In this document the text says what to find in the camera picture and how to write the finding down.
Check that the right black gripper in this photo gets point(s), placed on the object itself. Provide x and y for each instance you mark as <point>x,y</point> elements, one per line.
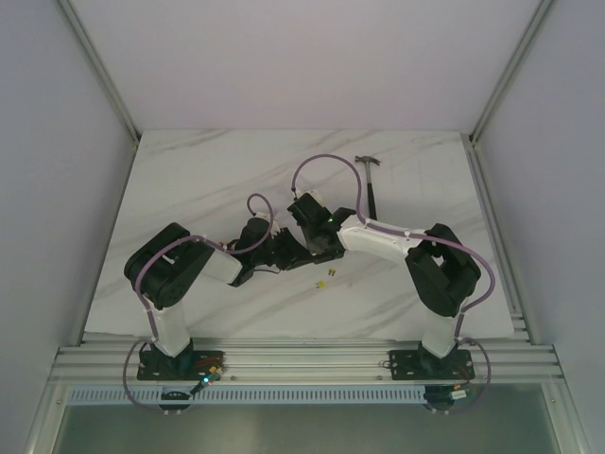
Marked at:
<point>305,234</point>

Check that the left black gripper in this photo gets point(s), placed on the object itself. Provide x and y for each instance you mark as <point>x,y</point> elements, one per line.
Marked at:
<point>287,248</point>

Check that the black fuse box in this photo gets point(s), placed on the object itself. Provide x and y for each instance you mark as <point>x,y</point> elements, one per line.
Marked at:
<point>325,250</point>

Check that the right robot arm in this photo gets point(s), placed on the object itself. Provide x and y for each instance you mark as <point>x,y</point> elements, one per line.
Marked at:
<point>443,274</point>

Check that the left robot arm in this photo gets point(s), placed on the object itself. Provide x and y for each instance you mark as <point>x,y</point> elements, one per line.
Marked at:
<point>167,266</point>

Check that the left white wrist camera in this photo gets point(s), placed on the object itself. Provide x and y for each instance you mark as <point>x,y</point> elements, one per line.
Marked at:
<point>275,228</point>

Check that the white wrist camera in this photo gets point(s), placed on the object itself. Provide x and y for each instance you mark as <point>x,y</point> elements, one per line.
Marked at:
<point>275,228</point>
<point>316,196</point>

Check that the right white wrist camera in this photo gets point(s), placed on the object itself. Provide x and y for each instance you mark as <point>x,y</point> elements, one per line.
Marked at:
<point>316,196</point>

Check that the claw hammer black handle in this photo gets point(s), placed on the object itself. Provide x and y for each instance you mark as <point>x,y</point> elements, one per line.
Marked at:
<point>368,162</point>

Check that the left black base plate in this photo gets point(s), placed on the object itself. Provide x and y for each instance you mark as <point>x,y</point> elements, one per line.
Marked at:
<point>188,366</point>

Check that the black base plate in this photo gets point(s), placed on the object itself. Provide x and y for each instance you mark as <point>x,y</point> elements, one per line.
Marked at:
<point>188,366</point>
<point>419,364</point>

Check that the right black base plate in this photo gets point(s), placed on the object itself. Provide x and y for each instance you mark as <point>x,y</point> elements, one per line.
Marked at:
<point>419,364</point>

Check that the slotted grey cable duct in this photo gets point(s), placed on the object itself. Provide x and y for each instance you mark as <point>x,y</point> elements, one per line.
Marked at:
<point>97,395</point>

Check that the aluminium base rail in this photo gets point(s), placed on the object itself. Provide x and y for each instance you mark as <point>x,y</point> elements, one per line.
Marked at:
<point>102,360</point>

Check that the right aluminium frame post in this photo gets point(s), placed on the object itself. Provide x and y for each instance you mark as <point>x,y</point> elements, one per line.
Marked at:
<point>513,67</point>

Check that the aluminium frame post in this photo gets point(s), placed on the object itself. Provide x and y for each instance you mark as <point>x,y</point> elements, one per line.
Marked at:
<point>513,67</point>
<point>87,46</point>

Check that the left aluminium frame post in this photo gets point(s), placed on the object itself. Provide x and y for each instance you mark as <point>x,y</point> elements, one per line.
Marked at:
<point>87,46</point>

